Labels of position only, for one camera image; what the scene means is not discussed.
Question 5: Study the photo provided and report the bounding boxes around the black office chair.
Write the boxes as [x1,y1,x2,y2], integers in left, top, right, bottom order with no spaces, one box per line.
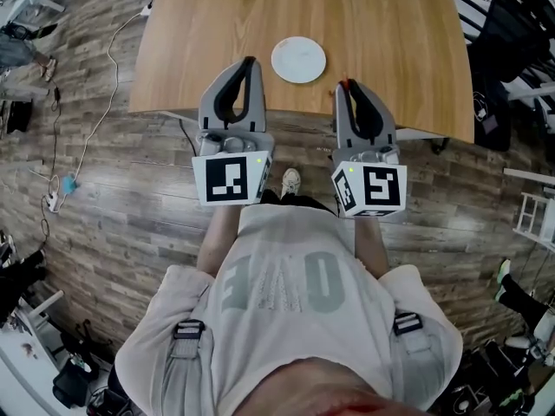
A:
[466,0,555,153]

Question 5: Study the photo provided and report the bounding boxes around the black bag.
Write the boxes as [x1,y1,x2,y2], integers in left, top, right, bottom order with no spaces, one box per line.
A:
[51,361,93,409]

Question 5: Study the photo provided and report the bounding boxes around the white rack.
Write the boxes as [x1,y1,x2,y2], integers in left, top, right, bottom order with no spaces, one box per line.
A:
[502,166,555,251]

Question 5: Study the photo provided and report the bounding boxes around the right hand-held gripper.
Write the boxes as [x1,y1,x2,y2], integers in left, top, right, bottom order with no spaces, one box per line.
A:
[330,78,408,218]

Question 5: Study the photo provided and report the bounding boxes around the white round plate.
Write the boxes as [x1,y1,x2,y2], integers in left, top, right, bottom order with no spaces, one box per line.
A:
[271,36,327,84]

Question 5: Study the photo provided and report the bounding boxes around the grey harness strap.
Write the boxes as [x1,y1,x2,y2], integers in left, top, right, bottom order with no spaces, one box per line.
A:
[391,311,437,359]
[166,318,210,416]

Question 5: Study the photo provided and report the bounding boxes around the person's chin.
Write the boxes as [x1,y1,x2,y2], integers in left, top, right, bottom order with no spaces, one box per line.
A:
[233,357,428,416]

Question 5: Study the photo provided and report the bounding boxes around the person's beige shirt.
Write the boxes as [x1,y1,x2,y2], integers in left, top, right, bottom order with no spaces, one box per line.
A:
[113,204,464,416]

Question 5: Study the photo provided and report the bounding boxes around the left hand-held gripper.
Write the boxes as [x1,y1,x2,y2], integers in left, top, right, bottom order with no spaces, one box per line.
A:
[191,56,277,208]

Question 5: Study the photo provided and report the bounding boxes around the white table leg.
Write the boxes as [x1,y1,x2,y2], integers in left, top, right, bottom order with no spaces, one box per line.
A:
[158,109,200,125]
[395,127,450,143]

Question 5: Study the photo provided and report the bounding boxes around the person's right forearm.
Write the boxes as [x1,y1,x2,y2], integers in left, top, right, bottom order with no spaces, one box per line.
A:
[353,214,390,282]

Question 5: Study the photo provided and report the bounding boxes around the white power cable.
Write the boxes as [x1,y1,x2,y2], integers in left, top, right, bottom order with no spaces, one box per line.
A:
[50,10,148,205]

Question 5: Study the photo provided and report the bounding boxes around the person's white shoe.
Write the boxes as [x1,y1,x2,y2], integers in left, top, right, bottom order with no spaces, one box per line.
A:
[280,167,303,199]

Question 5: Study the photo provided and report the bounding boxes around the white desk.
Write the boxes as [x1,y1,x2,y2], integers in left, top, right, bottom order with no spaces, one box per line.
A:
[0,290,114,416]

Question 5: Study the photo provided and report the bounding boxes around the person's left forearm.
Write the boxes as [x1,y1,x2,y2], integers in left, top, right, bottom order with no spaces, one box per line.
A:
[197,205,242,276]

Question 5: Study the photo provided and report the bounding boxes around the black cable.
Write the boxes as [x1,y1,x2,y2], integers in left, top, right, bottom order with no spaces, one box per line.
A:
[40,82,62,253]
[179,118,197,156]

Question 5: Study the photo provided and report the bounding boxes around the person's black trousers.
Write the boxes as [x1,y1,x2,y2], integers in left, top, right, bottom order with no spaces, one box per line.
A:
[259,188,338,217]

